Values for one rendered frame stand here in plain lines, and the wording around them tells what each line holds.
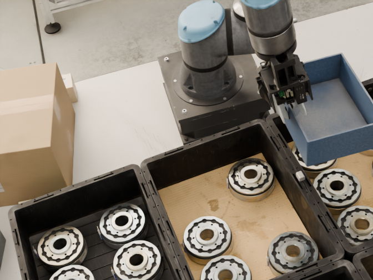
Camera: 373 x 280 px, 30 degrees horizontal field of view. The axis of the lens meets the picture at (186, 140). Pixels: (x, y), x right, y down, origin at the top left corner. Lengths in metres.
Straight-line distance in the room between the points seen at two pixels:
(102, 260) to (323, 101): 0.58
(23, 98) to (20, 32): 1.75
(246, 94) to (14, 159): 0.61
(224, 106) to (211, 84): 0.07
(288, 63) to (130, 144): 0.83
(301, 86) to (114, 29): 2.27
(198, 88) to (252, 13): 0.72
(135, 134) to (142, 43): 1.41
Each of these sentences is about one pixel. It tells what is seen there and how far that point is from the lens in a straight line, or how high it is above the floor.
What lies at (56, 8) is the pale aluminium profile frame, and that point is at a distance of 3.42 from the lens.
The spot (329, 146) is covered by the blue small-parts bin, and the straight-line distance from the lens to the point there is 1.29.
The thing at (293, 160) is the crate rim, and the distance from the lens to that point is 1.50.
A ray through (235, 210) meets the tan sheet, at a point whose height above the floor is 0.83.
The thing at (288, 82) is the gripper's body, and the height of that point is 1.26.
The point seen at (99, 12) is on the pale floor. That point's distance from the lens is 3.52.
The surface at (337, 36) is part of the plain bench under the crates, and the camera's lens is 2.13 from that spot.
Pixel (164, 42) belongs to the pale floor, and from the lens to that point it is 3.26.
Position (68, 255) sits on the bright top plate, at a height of 0.86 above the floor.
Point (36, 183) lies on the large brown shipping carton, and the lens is 1.78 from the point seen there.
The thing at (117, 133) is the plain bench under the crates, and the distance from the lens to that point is 1.93.
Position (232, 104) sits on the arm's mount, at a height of 0.80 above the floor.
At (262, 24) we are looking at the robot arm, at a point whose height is 1.39.
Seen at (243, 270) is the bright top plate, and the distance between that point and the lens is 1.43.
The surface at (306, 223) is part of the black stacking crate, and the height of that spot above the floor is 0.85.
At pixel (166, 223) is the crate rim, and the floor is 0.93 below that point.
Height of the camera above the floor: 2.09
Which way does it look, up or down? 48 degrees down
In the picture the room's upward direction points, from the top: 11 degrees counter-clockwise
